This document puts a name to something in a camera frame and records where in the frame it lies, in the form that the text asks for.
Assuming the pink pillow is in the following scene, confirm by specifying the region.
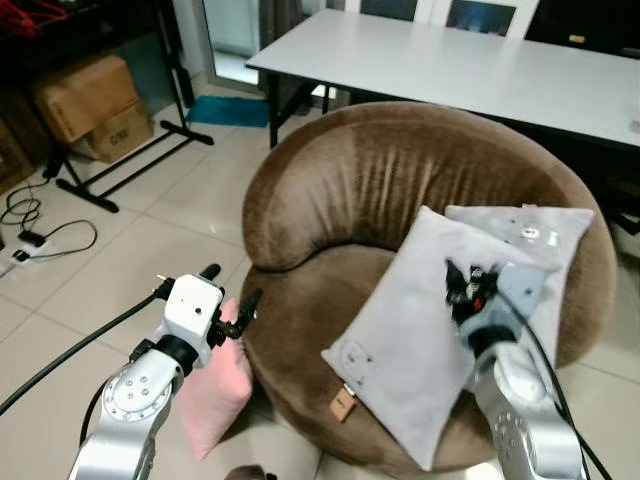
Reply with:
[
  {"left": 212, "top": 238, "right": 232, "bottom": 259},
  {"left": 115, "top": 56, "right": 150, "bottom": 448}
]
[{"left": 177, "top": 297, "right": 256, "bottom": 462}]

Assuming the large grey pillow brown tag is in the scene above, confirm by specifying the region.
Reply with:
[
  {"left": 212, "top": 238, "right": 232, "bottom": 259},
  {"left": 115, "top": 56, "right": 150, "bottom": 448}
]
[{"left": 321, "top": 206, "right": 563, "bottom": 472}]

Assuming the grey pillow with round button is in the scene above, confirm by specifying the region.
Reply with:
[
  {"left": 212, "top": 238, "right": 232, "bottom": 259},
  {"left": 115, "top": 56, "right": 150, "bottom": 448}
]
[{"left": 444, "top": 204, "right": 597, "bottom": 373}]

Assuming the brown round velvet sofa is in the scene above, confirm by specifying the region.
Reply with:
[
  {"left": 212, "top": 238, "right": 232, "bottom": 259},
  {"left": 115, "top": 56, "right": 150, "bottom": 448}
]
[{"left": 240, "top": 100, "right": 619, "bottom": 477}]

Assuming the blue floor mat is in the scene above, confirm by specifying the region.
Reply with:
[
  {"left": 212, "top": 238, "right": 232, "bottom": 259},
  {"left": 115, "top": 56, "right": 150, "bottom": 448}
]
[{"left": 186, "top": 94, "right": 272, "bottom": 129}]

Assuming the dark robot foot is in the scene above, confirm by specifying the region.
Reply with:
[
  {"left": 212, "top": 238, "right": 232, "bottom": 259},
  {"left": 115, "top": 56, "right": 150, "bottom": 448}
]
[{"left": 224, "top": 464, "right": 278, "bottom": 480}]

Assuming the small printed cardboard box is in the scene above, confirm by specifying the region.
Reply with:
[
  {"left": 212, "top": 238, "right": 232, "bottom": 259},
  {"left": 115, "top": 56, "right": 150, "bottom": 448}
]
[{"left": 84, "top": 100, "right": 155, "bottom": 164}]

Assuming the white power strip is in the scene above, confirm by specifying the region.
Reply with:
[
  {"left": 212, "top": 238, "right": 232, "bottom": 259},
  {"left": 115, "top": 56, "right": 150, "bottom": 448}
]
[{"left": 0, "top": 246, "right": 33, "bottom": 278}]

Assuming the white long table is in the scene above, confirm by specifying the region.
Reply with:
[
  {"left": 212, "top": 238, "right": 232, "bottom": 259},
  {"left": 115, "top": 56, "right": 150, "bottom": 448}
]
[{"left": 246, "top": 9, "right": 640, "bottom": 152}]

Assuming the large cardboard box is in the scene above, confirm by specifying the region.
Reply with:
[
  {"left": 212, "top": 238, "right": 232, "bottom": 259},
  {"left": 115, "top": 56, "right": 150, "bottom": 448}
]
[{"left": 32, "top": 54, "right": 142, "bottom": 144}]

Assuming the white framed chair back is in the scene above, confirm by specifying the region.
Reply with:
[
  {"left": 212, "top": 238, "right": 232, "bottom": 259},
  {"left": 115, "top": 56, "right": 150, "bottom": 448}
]
[
  {"left": 344, "top": 0, "right": 433, "bottom": 25},
  {"left": 432, "top": 0, "right": 542, "bottom": 40}
]

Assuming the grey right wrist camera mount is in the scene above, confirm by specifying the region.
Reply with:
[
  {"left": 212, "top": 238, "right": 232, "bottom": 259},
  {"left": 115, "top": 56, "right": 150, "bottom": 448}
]
[{"left": 478, "top": 262, "right": 548, "bottom": 343}]

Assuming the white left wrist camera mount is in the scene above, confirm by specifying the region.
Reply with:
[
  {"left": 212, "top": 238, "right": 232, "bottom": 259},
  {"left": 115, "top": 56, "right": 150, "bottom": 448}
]
[{"left": 157, "top": 274, "right": 227, "bottom": 367}]

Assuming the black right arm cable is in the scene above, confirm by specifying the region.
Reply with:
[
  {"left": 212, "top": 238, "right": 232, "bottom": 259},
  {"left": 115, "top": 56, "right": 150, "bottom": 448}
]
[{"left": 508, "top": 292, "right": 613, "bottom": 480}]

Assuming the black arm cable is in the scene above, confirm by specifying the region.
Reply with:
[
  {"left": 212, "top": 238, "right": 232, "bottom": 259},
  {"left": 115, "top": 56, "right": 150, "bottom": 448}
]
[
  {"left": 508, "top": 292, "right": 613, "bottom": 480},
  {"left": 0, "top": 284, "right": 167, "bottom": 417}
]

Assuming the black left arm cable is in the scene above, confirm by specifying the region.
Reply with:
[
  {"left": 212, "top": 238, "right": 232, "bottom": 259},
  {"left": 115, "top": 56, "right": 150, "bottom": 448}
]
[{"left": 0, "top": 284, "right": 167, "bottom": 417}]

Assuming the black floor cable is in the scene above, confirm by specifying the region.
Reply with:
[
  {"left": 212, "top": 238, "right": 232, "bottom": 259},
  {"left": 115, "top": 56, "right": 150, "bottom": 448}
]
[{"left": 0, "top": 184, "right": 99, "bottom": 264}]

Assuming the black metal rack frame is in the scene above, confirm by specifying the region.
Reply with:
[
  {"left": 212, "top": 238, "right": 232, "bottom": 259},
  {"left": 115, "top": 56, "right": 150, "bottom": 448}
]
[{"left": 44, "top": 0, "right": 215, "bottom": 214}]

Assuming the red cable bundle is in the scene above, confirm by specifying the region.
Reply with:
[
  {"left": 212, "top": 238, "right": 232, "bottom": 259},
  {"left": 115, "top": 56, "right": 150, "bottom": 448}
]
[{"left": 0, "top": 0, "right": 63, "bottom": 38}]

